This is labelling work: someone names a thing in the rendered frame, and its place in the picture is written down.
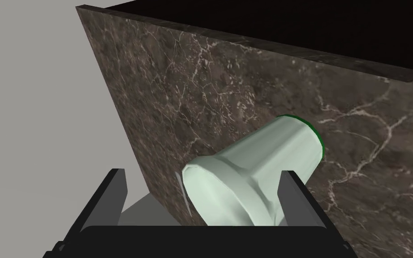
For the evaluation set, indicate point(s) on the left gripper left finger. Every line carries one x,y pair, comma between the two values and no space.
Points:
104,200

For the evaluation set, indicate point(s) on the pale green cup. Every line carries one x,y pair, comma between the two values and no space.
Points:
249,172

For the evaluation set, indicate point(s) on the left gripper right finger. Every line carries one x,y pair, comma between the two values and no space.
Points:
298,204

